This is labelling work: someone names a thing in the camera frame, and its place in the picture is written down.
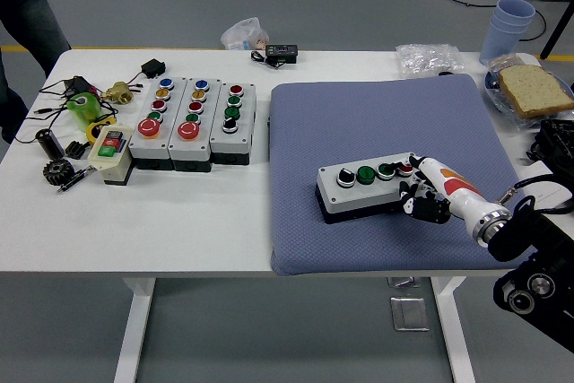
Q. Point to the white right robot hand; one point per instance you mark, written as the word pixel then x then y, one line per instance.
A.
pixel 453 190

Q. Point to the four-button control box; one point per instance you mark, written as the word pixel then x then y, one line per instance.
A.
pixel 359 199
pixel 228 143

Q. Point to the five-button emergency stop box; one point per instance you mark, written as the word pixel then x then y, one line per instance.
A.
pixel 143 147
pixel 188 150

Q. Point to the white card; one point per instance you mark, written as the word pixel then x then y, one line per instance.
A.
pixel 556 192

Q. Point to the clear plastic bread bag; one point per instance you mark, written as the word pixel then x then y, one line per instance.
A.
pixel 495 96

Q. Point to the small metal floor plate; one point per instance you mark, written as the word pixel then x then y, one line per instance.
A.
pixel 403 282

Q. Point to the black metal machine part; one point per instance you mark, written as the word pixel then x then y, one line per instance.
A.
pixel 558 143

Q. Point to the blue-grey quilted mat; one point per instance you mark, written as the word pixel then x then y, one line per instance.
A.
pixel 359 123

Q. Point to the slice of bread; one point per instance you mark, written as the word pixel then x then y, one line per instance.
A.
pixel 533 89

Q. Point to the large metal floor plate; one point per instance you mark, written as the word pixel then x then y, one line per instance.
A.
pixel 409 313

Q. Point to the clear bag of small parts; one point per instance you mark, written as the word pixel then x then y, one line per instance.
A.
pixel 426 60

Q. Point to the white table leg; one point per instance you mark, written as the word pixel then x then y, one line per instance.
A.
pixel 134 333
pixel 455 333

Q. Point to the light blue plastic cup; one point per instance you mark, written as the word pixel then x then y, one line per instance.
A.
pixel 515 8
pixel 498 46
pixel 507 28

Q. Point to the black slanted pole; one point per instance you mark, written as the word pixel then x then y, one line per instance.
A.
pixel 556 28

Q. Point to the white plastic bag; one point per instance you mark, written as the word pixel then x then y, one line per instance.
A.
pixel 244 35

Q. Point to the brass valve fitting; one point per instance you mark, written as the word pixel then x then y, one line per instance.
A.
pixel 119 92

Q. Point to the yellow tape roll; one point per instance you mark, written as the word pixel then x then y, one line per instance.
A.
pixel 92 132

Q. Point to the green cylinder roll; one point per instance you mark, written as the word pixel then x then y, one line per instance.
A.
pixel 85 109

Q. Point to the black finned heat sink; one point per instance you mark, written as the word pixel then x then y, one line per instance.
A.
pixel 77 150

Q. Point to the black metal pen tool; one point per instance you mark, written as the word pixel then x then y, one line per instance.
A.
pixel 72 182

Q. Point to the small black electronic module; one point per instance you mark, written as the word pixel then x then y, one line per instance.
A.
pixel 78 84

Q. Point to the black metal gear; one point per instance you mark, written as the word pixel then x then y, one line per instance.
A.
pixel 58 173

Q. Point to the black cylindrical capacitor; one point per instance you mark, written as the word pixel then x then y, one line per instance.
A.
pixel 48 143

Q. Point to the person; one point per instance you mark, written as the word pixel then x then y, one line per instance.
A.
pixel 27 6

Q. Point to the cream red-green switch box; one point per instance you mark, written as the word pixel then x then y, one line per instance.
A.
pixel 112 167

